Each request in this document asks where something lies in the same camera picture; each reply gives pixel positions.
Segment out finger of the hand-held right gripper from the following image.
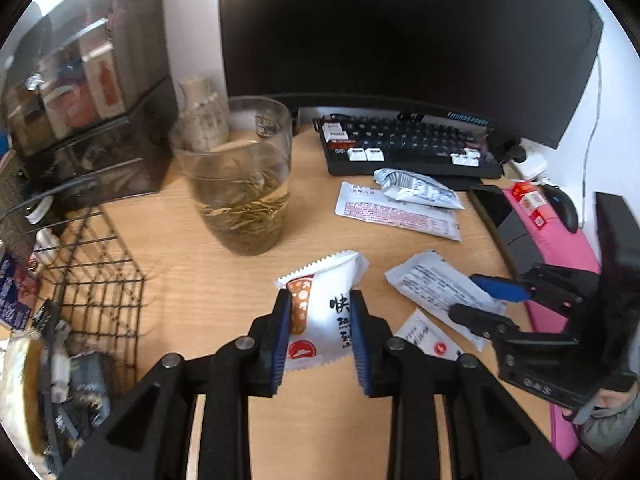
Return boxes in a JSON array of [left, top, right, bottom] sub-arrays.
[[448, 304, 522, 342], [470, 265, 599, 312]]

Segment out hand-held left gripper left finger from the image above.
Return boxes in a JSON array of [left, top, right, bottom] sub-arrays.
[[60, 290, 293, 480]]

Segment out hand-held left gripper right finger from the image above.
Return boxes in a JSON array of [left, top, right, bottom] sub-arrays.
[[348, 290, 576, 480]]

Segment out white pizza print snack packet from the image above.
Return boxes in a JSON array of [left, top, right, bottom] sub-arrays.
[[274, 251, 371, 372]]

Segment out white text-print snack packet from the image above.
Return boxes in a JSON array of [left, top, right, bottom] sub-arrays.
[[385, 251, 507, 352]]

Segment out black wire basket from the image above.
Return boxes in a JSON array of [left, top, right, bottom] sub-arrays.
[[0, 175, 146, 463]]

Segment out wooden desktop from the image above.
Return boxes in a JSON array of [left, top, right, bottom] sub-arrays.
[[30, 130, 557, 480]]

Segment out person's right hand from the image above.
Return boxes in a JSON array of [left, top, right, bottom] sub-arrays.
[[562, 387, 640, 456]]

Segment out small white red-logo sachet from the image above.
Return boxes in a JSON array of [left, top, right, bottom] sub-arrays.
[[395, 308, 465, 362]]

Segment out pink mouse pad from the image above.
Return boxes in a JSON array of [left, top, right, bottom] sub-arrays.
[[502, 187, 602, 461]]

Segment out black smartphone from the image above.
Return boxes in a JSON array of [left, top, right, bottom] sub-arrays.
[[468, 185, 543, 281]]

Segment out red cigarette box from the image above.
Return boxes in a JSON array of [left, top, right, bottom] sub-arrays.
[[511, 181, 551, 228]]

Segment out black computer mouse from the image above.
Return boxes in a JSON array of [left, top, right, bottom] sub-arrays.
[[542, 184, 580, 233]]

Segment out flat white red-print sachet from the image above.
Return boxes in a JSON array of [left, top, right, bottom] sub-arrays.
[[335, 181, 462, 242]]

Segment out silver white snack packet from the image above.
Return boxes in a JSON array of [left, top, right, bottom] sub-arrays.
[[373, 167, 464, 209]]

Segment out white power strip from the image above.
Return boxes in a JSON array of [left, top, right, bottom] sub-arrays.
[[510, 139, 552, 181]]

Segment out black power plug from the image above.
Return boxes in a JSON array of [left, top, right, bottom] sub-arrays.
[[487, 130, 527, 163]]

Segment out glass of green tea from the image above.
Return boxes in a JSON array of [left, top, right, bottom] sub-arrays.
[[169, 96, 292, 257]]

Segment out black mechanical keyboard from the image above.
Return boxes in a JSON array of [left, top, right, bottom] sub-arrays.
[[313, 114, 503, 179]]

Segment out beige ceramic vase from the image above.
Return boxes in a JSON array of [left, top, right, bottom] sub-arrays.
[[179, 75, 231, 153]]

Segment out small white bottle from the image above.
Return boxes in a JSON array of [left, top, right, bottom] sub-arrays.
[[32, 227, 62, 264]]

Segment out black curved monitor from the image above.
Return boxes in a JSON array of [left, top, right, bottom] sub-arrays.
[[218, 0, 604, 150]]

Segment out dark acrylic storage organizer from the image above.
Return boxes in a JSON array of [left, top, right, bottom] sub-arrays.
[[0, 0, 180, 207]]

